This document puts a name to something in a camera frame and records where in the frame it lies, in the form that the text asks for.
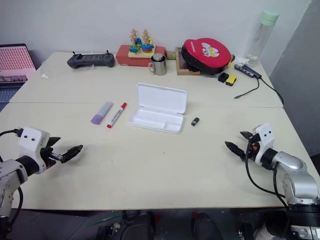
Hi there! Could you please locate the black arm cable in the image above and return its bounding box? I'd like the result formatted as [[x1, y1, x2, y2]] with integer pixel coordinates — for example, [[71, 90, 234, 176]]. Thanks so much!
[[0, 128, 25, 236], [244, 147, 292, 209]]

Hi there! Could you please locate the thin green stick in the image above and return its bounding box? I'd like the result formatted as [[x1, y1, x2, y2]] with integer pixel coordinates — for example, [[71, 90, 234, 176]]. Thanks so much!
[[85, 215, 124, 228]]

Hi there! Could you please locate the grey usb hub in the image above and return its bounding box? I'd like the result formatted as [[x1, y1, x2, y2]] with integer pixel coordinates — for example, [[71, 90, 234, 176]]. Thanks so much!
[[233, 63, 263, 79]]

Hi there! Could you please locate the red whiteboard marker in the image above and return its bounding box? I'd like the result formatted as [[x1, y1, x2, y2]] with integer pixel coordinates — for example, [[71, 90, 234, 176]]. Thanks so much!
[[106, 101, 128, 129]]

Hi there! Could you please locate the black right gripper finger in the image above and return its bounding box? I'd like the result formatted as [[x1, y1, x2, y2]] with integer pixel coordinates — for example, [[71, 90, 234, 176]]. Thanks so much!
[[224, 140, 247, 162], [239, 130, 256, 142]]

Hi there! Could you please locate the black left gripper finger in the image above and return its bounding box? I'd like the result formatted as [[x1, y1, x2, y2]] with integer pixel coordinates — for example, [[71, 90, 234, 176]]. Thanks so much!
[[61, 144, 84, 165], [48, 136, 62, 149]]

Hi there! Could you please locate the white plastic case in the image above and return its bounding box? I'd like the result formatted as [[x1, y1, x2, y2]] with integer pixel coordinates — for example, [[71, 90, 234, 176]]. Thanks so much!
[[128, 82, 189, 136]]

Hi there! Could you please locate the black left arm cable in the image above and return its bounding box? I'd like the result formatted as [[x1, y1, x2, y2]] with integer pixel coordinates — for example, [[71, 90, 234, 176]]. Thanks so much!
[[0, 128, 25, 236]]

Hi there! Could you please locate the red cardboard box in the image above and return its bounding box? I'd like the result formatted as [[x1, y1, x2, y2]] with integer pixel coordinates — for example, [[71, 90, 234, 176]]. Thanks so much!
[[115, 44, 168, 68]]

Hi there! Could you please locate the red and black round bag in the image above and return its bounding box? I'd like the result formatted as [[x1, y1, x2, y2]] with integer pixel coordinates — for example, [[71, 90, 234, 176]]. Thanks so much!
[[180, 37, 232, 76]]

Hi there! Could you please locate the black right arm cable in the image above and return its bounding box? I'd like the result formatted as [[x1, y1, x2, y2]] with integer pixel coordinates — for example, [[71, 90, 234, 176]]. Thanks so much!
[[244, 147, 292, 209]]

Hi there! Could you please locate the dark grey handheld controller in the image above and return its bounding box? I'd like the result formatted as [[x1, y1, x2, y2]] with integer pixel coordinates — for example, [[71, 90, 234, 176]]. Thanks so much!
[[66, 50, 116, 69]]

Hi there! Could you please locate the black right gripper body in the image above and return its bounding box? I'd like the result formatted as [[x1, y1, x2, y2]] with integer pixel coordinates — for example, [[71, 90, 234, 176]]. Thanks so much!
[[245, 133, 262, 164]]

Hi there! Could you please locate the brown wooden tray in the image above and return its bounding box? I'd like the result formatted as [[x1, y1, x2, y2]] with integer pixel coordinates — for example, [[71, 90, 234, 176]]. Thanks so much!
[[174, 46, 201, 76]]

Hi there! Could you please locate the black usb hub cable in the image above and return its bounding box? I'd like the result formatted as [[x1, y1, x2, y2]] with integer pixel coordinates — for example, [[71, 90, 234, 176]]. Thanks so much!
[[233, 76, 285, 105]]

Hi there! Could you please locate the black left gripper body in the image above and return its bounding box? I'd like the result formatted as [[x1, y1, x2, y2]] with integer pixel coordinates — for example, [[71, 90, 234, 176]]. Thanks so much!
[[39, 146, 64, 171]]

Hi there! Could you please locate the small black box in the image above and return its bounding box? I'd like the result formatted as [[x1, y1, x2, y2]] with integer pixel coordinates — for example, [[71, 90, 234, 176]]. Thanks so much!
[[217, 72, 230, 84]]

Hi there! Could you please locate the stainless steel mug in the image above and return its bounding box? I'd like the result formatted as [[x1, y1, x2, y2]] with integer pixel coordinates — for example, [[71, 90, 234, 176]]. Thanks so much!
[[147, 53, 168, 76]]

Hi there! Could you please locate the dark rounded shape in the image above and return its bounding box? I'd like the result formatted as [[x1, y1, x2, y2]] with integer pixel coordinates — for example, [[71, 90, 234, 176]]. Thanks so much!
[[121, 210, 156, 240], [190, 211, 224, 240]]

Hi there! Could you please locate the purple highlighter pen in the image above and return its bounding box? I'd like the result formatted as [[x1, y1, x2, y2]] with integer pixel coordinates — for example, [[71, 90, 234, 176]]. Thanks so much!
[[90, 101, 114, 125]]

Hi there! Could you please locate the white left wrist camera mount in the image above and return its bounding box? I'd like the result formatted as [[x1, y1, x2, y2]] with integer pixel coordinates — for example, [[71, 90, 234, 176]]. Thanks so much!
[[18, 127, 51, 175]]

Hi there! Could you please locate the black device under table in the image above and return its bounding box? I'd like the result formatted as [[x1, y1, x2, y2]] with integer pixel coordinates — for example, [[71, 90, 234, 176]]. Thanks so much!
[[95, 222, 124, 240]]

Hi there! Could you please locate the colourful wooden stacking toy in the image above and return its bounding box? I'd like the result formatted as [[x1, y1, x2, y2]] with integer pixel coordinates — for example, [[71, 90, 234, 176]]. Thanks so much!
[[127, 28, 157, 59]]

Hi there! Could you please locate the yellow black small block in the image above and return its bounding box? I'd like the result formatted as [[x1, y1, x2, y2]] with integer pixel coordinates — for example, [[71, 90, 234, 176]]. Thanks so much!
[[225, 74, 238, 87]]

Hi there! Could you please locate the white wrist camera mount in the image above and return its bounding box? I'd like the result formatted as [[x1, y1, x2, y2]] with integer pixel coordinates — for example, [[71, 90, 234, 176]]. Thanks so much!
[[18, 127, 51, 175], [251, 122, 276, 168]]

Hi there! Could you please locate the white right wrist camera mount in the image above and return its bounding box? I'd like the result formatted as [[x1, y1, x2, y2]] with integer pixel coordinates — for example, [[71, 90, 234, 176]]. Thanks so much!
[[251, 122, 276, 168]]

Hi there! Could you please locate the crumpled white tissue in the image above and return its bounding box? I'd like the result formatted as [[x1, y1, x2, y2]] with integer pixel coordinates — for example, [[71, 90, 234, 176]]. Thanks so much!
[[233, 55, 251, 67]]

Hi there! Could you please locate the clear bottle green lid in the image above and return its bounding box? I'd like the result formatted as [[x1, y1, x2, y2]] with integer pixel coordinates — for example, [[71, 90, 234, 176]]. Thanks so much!
[[246, 9, 280, 67]]

